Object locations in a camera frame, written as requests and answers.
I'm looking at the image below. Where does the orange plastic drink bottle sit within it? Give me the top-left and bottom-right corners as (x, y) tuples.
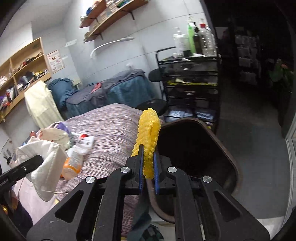
(61, 148), (83, 180)

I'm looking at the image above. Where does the white red bag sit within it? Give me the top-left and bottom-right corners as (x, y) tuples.
(71, 132), (94, 155)

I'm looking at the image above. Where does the dark brown trash bin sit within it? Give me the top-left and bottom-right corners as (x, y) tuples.
(147, 118), (242, 223)

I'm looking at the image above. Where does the pink blanket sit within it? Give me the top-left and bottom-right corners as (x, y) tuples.
(14, 177), (58, 225)

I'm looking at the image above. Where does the cream hanging cloth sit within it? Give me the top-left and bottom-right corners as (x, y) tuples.
(24, 81), (64, 128)

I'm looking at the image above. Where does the purple striped bed cover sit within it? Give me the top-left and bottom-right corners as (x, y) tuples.
(56, 103), (151, 240)

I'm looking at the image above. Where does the blue cloth pile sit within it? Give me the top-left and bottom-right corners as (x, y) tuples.
(48, 78), (78, 111)

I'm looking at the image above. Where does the red cloth on bed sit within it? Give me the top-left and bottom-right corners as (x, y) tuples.
(90, 82), (102, 93)

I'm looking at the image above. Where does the black round stool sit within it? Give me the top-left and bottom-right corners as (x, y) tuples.
(148, 68), (164, 82)

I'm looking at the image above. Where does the clear red-cap bottle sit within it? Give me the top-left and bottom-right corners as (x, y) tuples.
(200, 23), (217, 56)

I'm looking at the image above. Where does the dark pump bottle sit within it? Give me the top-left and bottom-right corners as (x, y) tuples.
(193, 26), (203, 54)

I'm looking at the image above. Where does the white pump bottle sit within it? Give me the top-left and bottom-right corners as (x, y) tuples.
(173, 27), (191, 57)

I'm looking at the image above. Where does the white floor lamp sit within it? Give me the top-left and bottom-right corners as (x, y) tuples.
(90, 37), (135, 59)

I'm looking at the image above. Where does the green lotion bottle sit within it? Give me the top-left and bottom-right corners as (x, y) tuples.
(187, 17), (196, 54)

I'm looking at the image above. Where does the wooden wall shelf unit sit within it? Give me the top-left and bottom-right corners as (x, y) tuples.
(1, 38), (52, 122)

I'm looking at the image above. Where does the wall poster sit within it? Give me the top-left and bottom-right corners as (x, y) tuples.
(47, 50), (65, 74)

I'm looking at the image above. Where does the black wire shelf cart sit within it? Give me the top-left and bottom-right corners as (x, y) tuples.
(156, 47), (221, 133)

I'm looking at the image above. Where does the wooden upper wall shelf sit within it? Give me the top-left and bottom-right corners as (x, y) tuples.
(79, 0), (148, 43)

